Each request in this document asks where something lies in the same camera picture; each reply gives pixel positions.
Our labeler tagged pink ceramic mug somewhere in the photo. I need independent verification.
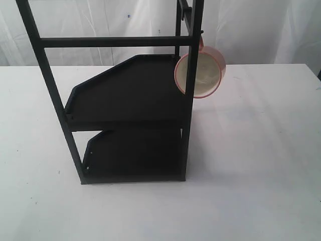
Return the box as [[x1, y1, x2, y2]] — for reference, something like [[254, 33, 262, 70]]
[[174, 38, 226, 98]]

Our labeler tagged black metal shelf rack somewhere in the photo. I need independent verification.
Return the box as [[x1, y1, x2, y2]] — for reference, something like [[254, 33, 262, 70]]
[[16, 1, 204, 185]]

